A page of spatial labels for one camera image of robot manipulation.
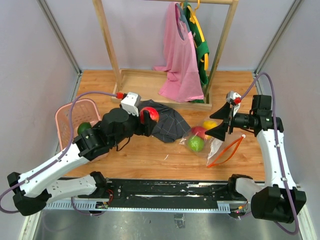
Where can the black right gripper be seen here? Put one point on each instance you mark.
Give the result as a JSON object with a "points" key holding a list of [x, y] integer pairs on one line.
{"points": [[219, 131]]}

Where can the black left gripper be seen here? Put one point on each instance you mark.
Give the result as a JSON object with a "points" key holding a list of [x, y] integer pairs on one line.
{"points": [[147, 127]]}

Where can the red fake apple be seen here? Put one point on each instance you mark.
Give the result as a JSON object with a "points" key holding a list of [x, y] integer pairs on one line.
{"points": [[154, 115]]}

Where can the clear zip top bag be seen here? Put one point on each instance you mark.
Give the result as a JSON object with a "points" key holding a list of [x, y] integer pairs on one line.
{"points": [[215, 151]]}

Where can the green fake apple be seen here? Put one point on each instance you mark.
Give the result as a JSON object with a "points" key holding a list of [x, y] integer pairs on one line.
{"points": [[196, 143]]}

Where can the dark green fake lime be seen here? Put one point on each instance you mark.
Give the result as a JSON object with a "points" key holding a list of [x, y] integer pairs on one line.
{"points": [[83, 128]]}

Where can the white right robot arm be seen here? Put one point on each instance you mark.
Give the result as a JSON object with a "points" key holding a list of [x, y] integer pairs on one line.
{"points": [[278, 200]]}

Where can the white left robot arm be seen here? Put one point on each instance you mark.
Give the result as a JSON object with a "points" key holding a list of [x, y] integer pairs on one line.
{"points": [[35, 189]]}

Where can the yellow fake lemon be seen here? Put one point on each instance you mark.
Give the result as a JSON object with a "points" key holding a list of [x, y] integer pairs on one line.
{"points": [[209, 124]]}

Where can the red yellow fake mango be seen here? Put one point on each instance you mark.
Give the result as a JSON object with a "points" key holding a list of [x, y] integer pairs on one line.
{"points": [[200, 132]]}

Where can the dark grey checked cloth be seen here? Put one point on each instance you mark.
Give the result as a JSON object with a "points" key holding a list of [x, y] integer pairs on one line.
{"points": [[171, 125]]}

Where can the wooden clothes rack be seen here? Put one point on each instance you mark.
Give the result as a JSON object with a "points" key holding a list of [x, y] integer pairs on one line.
{"points": [[147, 83]]}

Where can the pink t-shirt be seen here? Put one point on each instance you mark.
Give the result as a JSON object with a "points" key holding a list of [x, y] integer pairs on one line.
{"points": [[182, 76]]}

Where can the green t-shirt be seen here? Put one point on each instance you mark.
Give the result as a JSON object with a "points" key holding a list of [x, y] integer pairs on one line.
{"points": [[201, 55]]}

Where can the yellow clothes hanger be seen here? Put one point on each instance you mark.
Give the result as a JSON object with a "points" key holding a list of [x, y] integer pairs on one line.
{"points": [[200, 32]]}

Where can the grey clothes hanger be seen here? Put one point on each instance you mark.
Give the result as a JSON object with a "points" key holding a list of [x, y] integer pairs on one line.
{"points": [[181, 22]]}

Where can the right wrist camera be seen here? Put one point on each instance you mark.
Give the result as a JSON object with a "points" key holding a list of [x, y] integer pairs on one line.
{"points": [[234, 99]]}

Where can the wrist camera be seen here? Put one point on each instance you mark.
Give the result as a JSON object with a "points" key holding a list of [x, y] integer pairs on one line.
{"points": [[129, 102], [234, 99]]}

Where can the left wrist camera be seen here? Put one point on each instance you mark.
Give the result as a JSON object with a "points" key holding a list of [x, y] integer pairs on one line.
{"points": [[129, 102]]}

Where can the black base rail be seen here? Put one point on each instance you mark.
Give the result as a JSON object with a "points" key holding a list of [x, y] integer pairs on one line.
{"points": [[169, 194]]}

